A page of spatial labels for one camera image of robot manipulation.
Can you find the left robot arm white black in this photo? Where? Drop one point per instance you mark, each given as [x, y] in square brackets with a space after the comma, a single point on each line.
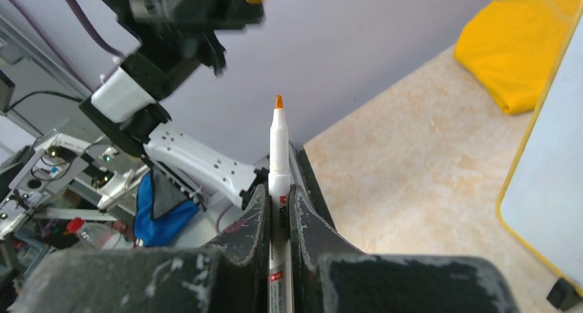
[127, 109]

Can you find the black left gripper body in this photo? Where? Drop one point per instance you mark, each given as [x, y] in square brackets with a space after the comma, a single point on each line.
[185, 28]

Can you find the yellow framed whiteboard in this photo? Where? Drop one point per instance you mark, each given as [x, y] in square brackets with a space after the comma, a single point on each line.
[541, 200]

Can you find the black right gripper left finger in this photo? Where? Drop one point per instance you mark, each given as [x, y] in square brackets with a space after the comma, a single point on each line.
[228, 274]

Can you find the yellow folded cloth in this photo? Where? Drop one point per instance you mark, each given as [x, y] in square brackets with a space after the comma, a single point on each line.
[511, 47]

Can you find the plastic bottle red cap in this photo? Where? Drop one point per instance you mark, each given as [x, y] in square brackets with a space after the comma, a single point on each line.
[99, 236]

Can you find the black whiteboard stand clip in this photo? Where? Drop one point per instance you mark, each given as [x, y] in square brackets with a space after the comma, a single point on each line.
[563, 296]

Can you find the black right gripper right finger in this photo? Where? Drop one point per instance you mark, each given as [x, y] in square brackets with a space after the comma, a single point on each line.
[331, 275]

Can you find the blue cloth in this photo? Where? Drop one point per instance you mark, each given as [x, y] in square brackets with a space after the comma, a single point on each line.
[162, 211]

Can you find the white marker pen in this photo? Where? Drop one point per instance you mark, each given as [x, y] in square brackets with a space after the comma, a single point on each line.
[279, 184]

